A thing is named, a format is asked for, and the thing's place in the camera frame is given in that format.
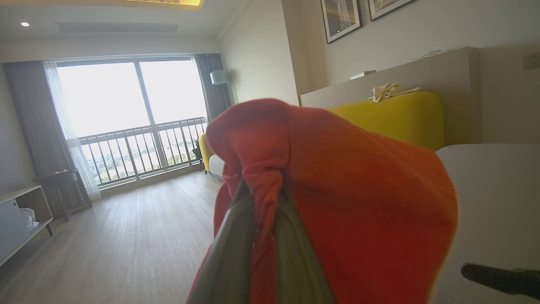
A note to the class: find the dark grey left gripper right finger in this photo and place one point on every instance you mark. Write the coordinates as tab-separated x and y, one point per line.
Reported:
297	266

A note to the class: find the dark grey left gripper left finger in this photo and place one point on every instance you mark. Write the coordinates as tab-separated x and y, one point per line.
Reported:
228	257

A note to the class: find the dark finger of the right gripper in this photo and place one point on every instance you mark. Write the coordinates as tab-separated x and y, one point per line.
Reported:
502	279

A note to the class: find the red and white garment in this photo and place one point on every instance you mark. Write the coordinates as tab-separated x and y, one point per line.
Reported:
363	202

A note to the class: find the grey balcony railing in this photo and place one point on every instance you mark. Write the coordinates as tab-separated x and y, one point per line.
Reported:
135	131

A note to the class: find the grey curtain beside lamp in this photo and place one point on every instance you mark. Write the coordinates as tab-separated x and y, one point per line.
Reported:
213	95

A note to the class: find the yellow and grey sofa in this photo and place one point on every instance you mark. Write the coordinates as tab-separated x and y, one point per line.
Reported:
400	118

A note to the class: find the pale green floor lamp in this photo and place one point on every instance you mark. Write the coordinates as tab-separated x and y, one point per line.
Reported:
219	77

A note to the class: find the dark wooden side table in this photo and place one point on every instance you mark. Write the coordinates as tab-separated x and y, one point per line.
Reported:
63	179

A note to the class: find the cream crumpled cloth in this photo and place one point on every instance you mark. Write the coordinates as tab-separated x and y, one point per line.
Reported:
389	91

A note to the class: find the small white box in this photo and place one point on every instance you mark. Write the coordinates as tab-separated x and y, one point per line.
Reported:
363	74

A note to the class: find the white plastic bag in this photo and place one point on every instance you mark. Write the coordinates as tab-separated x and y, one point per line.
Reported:
29	218

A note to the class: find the white sheer curtain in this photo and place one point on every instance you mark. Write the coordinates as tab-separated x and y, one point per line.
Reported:
63	126

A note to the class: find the beige low partition ledge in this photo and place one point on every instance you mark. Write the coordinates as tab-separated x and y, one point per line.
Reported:
447	76

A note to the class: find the white low cabinet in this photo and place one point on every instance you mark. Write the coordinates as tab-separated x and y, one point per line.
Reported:
17	223

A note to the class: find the grey curtain beside cabinet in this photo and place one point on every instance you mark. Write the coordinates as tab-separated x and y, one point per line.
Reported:
31	122

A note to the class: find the large black framed picture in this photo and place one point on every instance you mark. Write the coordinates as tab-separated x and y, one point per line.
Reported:
341	17

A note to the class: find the ceiling air vent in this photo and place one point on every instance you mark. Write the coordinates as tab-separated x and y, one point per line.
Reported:
118	28

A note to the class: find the large balcony window frame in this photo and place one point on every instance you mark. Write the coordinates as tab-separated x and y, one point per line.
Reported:
145	90

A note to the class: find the white wall socket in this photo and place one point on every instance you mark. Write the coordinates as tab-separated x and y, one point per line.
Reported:
532	61

